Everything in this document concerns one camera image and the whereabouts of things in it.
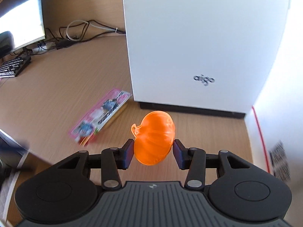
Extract pink toy blister card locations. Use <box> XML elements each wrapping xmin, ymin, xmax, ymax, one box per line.
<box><xmin>70</xmin><ymin>89</ymin><xmax>132</xmax><ymax>147</ymax></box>

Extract orange pumpkin shell half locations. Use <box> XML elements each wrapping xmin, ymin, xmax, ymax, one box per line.
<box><xmin>131</xmin><ymin>111</ymin><xmax>176</xmax><ymax>166</ymax></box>

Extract white QR code placard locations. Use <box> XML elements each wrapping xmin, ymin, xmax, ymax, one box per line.
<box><xmin>244</xmin><ymin>107</ymin><xmax>302</xmax><ymax>226</ymax></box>

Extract black keyboard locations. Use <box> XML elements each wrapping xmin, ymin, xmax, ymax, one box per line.
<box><xmin>0</xmin><ymin>56</ymin><xmax>31</xmax><ymax>78</ymax></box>

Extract white aigo computer case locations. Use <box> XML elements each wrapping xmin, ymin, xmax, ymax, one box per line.
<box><xmin>123</xmin><ymin>0</ymin><xmax>290</xmax><ymax>119</ymax></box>

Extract curved computer monitor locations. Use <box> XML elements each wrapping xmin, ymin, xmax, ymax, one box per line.
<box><xmin>1</xmin><ymin>0</ymin><xmax>46</xmax><ymax>58</ymax></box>

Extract black cable bundle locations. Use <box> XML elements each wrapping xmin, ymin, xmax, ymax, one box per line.
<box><xmin>35</xmin><ymin>18</ymin><xmax>126</xmax><ymax>51</ymax></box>

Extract grey coiled cable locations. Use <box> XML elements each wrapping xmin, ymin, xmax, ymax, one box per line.
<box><xmin>65</xmin><ymin>19</ymin><xmax>91</xmax><ymax>41</ymax></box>

